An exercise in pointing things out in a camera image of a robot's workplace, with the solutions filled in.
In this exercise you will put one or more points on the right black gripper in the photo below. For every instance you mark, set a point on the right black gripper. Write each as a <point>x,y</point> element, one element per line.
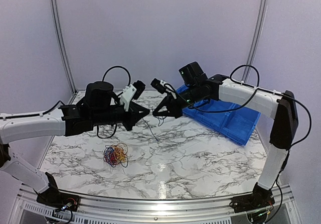
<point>168,100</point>

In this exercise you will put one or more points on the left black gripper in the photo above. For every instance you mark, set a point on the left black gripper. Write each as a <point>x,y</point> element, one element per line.
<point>134,109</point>

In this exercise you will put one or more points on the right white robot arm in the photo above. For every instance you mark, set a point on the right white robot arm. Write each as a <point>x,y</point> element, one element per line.
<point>280,107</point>

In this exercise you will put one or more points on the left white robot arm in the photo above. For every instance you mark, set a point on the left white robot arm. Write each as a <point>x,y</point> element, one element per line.
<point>26,126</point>

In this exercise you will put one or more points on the blue three-compartment bin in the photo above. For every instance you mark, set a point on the blue three-compartment bin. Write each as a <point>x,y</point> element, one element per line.
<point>236,125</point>

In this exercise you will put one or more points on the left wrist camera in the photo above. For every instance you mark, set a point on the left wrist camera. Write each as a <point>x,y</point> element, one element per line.
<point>133,91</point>

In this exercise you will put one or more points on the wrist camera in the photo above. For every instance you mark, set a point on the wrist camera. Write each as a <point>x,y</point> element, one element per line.
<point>163,87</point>
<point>133,91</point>

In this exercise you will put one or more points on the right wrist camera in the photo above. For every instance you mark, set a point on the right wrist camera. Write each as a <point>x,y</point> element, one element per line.
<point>163,87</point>

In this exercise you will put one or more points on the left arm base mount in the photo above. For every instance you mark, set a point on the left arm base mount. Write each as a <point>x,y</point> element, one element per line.
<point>54,198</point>

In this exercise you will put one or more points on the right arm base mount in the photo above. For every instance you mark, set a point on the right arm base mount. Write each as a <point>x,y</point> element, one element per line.
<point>251,201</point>

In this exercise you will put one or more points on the aluminium front rail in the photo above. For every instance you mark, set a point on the aluminium front rail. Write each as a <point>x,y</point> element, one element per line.
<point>98,209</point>

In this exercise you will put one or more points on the right aluminium frame post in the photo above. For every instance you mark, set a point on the right aluminium frame post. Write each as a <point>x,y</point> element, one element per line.
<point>256,37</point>

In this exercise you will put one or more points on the aluminium frame post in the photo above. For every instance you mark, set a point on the aluminium frame post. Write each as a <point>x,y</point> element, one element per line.
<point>62,46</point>
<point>256,37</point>

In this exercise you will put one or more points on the left aluminium frame post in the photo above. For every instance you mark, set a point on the left aluminium frame post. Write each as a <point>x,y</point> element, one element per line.
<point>62,46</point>

